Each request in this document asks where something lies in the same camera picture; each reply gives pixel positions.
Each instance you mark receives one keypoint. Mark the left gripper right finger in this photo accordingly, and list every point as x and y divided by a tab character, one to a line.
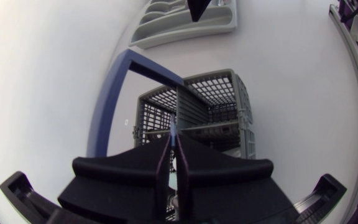
228	189

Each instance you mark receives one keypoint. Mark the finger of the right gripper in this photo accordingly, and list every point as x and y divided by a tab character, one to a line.
198	8

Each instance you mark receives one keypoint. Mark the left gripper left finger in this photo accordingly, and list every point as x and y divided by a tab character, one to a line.
120	186

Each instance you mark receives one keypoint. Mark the steel cutlery piece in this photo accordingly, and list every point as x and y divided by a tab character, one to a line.
173	130

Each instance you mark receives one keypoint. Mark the grey cutlery tray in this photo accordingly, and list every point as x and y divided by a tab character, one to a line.
185	23

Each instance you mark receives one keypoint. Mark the grey cutlery basket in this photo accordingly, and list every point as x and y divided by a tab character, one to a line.
197	109

